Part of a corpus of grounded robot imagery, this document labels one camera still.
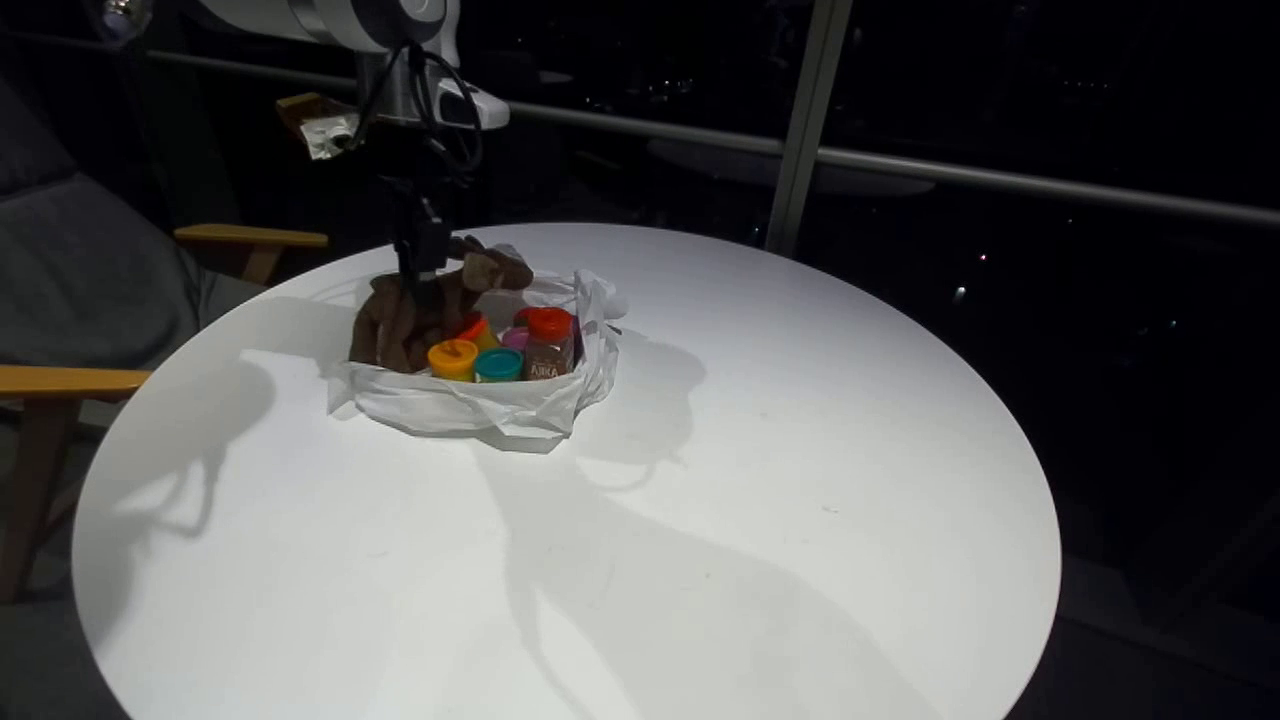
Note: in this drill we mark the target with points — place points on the orange cup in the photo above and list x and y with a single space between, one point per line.
452 358

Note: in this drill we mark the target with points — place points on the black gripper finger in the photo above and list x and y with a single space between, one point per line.
441 235
414 242

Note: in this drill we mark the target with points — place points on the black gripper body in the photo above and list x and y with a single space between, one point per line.
423 165

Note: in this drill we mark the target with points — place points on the teal lid play dough tub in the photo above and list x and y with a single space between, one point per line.
497 367

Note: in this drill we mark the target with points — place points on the wooden armchair with grey cushion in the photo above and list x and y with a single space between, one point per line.
83 265

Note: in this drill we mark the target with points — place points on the crumpled tape wad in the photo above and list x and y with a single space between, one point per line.
325 133

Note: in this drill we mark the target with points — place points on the white plastic bag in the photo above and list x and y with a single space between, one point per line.
465 404

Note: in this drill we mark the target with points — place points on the brown plush moose toy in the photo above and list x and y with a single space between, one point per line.
403 327

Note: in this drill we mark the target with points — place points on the light vertical window post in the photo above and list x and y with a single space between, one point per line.
806 121

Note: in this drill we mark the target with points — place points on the metal window railing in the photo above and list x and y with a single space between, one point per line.
1065 187

